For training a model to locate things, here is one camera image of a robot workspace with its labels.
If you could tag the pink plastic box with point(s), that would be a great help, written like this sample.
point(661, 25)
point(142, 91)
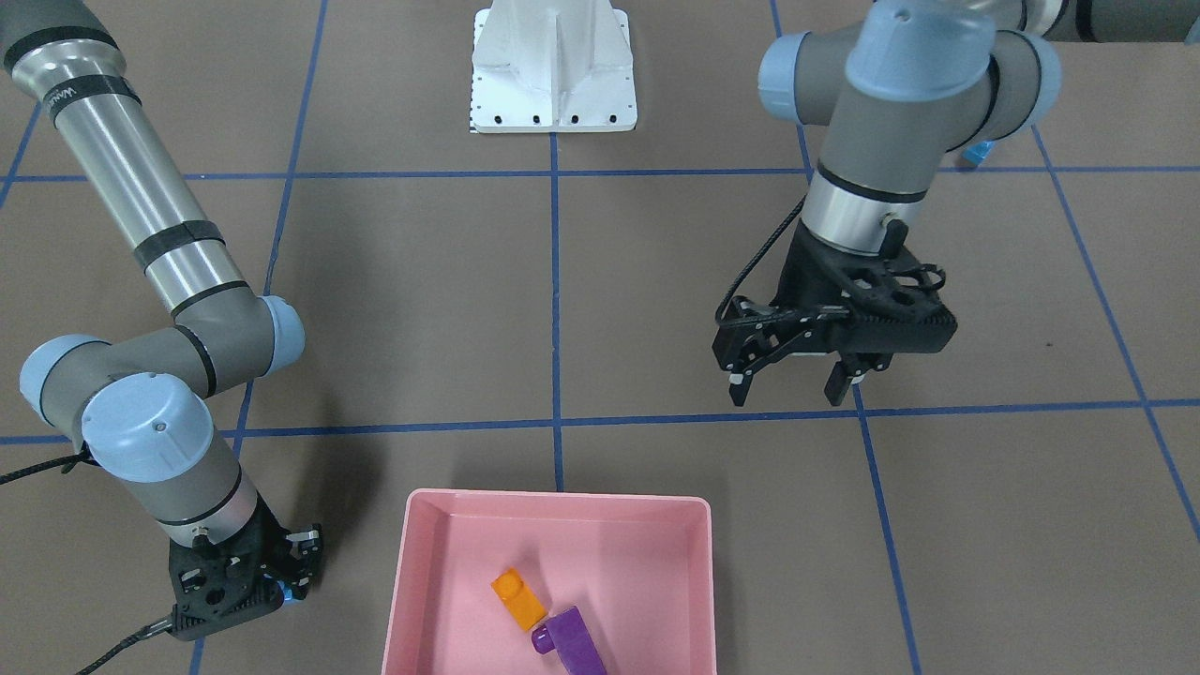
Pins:
point(640, 568)

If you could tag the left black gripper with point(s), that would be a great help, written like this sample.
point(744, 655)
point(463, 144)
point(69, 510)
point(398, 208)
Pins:
point(812, 266)

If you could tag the long blue block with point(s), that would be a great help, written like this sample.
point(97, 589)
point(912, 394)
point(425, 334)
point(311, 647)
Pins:
point(976, 154)

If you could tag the purple block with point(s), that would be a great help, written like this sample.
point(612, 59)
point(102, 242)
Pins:
point(567, 635)

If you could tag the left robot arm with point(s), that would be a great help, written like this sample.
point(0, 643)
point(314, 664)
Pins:
point(912, 83)

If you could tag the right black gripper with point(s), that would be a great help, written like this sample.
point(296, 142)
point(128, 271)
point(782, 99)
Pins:
point(302, 555)

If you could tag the orange block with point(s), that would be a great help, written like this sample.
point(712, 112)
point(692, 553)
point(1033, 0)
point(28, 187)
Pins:
point(519, 599)

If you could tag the white camera stand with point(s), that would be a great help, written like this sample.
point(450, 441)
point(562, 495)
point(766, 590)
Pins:
point(552, 67)

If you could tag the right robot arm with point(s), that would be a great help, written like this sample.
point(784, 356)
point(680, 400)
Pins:
point(138, 407)

